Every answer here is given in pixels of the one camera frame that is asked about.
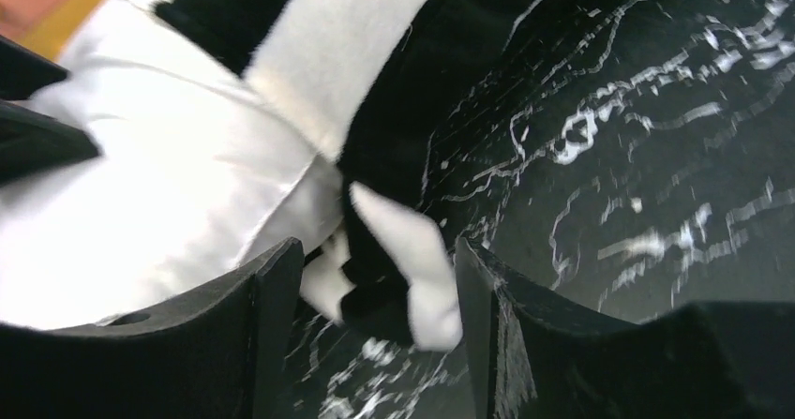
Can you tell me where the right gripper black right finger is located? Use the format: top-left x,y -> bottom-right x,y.
455,238 -> 794,419

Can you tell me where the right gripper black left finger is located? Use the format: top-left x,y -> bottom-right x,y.
1,238 -> 304,418

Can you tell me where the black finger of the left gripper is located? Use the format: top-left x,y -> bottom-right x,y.
1,37 -> 99,186

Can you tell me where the white pillow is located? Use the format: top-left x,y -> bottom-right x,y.
1,0 -> 341,330

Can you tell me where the black white striped pillowcase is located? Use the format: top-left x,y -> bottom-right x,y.
112,0 -> 585,353

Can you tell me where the white orange cylinder roll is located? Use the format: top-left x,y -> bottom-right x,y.
1,0 -> 101,60

